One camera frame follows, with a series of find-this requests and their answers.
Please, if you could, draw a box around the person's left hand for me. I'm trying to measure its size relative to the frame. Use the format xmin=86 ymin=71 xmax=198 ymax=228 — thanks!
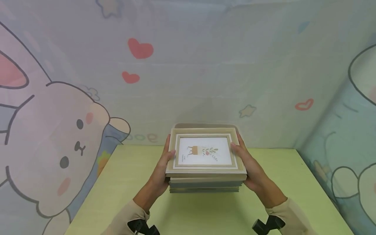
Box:
xmin=133 ymin=134 xmax=177 ymax=212

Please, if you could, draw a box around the person's right hand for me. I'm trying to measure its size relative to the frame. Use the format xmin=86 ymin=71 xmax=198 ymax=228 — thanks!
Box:
xmin=230 ymin=132 xmax=288 ymax=209

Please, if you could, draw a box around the beige picture frame plant print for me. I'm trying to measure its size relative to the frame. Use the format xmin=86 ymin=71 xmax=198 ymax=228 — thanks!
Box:
xmin=165 ymin=127 xmax=247 ymax=182

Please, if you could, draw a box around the dark grey picture frame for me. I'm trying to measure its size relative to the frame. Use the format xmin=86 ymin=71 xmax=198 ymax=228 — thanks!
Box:
xmin=169 ymin=187 xmax=240 ymax=194

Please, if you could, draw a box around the person's left forearm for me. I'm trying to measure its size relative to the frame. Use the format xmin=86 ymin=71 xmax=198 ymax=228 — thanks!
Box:
xmin=101 ymin=195 xmax=151 ymax=235

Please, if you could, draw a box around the person's right forearm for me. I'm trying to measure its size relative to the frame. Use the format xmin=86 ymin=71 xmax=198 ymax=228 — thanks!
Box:
xmin=265 ymin=197 xmax=319 ymax=235

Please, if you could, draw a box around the black wrist band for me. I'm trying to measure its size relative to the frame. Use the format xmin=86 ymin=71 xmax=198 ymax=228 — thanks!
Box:
xmin=252 ymin=215 xmax=286 ymax=235
xmin=127 ymin=219 xmax=161 ymax=235

